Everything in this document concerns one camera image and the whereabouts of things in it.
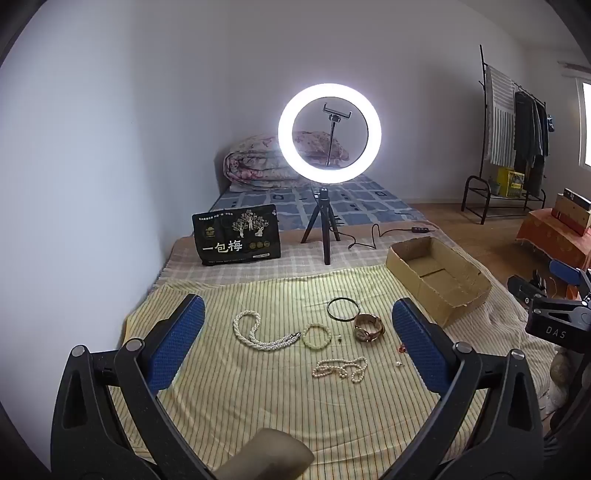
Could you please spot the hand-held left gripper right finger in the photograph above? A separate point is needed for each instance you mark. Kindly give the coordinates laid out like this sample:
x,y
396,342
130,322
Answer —
x,y
418,341

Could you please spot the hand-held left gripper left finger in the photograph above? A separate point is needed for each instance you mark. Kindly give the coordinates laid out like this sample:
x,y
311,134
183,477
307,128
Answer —
x,y
178,341

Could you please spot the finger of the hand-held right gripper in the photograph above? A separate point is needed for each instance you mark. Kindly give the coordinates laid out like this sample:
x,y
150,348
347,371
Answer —
x,y
565,273
554,323

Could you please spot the gold wristwatch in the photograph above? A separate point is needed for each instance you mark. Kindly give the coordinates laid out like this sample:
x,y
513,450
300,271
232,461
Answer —
x,y
367,321

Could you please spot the cardboard box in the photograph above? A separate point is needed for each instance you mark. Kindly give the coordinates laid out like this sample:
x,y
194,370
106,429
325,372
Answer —
x,y
461,300

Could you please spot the dark bangle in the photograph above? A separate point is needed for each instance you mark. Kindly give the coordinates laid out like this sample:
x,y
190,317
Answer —
x,y
341,319

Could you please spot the person's right hand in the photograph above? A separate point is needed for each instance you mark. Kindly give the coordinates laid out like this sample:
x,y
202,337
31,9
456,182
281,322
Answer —
x,y
563,364

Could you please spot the person's left hand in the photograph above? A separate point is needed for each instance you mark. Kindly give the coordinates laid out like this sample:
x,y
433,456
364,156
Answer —
x,y
268,454

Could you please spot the orange cloth covered table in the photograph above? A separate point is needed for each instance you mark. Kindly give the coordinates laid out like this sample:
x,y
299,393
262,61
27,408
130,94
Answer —
x,y
549,235

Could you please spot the brown cardboard carton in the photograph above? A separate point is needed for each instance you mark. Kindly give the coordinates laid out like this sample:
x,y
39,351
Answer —
x,y
570,221

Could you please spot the dark lidded box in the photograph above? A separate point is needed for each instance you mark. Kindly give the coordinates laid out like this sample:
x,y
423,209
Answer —
x,y
577,197

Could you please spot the yellow striped cloth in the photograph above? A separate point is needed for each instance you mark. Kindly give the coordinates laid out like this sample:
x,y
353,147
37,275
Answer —
x,y
258,397

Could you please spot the yellow box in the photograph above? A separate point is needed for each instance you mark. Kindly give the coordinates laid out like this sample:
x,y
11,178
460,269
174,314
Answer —
x,y
512,182

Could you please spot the black snack bag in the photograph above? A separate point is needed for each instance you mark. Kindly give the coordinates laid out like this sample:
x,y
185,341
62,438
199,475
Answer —
x,y
231,249

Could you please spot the beige plaid blanket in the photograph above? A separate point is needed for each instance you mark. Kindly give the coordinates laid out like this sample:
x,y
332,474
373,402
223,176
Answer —
x,y
277,272

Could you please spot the dark hanging clothes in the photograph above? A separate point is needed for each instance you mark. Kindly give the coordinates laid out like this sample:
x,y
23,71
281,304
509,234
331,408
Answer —
x,y
531,134

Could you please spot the blue patterned bed sheet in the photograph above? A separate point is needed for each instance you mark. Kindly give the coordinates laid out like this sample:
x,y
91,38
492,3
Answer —
x,y
360,203

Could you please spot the window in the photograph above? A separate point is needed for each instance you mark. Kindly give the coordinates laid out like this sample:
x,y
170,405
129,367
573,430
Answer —
x,y
586,124

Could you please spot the striped hanging towel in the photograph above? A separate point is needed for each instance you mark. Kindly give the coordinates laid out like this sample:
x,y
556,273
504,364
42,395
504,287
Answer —
x,y
501,120

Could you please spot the black clothes rack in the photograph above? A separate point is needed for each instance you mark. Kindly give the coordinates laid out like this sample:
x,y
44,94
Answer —
x,y
482,115

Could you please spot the folded floral quilt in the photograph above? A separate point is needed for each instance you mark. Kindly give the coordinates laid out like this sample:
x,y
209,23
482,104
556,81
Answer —
x,y
254,166

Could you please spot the floral pillow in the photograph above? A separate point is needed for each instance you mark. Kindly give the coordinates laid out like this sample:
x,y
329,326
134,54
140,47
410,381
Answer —
x,y
314,145

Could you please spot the black phone holder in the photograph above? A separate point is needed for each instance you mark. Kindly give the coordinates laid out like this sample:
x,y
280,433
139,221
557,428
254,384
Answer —
x,y
337,113

